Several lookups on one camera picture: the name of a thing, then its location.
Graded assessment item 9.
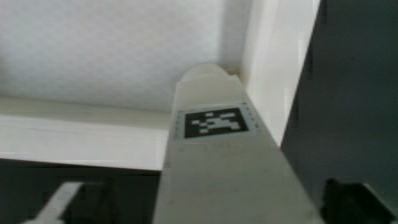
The white desk tabletop tray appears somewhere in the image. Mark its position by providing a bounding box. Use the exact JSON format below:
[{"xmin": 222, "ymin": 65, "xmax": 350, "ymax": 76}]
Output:
[{"xmin": 0, "ymin": 0, "xmax": 321, "ymax": 170}]

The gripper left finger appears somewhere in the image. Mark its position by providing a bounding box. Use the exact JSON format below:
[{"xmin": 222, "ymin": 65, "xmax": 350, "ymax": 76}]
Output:
[{"xmin": 19, "ymin": 180, "xmax": 115, "ymax": 224}]

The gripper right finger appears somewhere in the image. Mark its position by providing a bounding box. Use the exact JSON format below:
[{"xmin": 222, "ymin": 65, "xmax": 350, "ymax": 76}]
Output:
[{"xmin": 319, "ymin": 178, "xmax": 398, "ymax": 224}]

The white desk leg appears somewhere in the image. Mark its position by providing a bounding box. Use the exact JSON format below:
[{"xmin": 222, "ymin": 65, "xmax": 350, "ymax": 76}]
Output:
[{"xmin": 152, "ymin": 63, "xmax": 325, "ymax": 224}]

